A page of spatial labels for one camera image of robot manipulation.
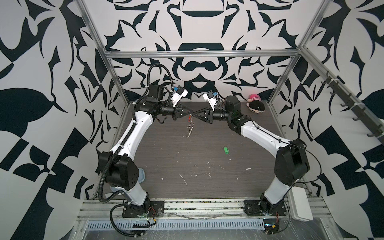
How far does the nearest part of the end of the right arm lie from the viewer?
0.70 meters

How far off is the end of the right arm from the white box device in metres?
0.53

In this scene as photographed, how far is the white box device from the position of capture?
70 cm
